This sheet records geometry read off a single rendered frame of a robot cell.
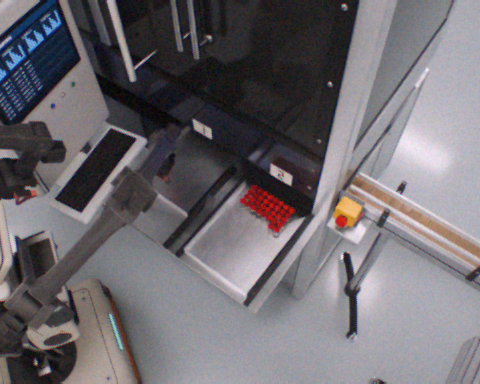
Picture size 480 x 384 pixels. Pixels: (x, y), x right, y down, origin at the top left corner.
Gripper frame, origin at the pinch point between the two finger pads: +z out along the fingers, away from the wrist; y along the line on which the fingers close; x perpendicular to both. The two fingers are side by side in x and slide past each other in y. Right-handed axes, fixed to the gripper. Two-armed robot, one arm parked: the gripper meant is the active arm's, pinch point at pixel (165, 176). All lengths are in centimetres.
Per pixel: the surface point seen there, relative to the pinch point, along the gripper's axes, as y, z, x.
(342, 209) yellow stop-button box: 3, -11, -63
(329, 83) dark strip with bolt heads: 8, -58, -50
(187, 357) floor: -46, 91, -17
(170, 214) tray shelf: -11.7, 4.1, -7.1
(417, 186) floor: 97, 94, -107
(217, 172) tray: 10.7, 4.3, -15.7
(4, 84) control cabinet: -9, -41, 47
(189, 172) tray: 7.0, 4.3, -5.9
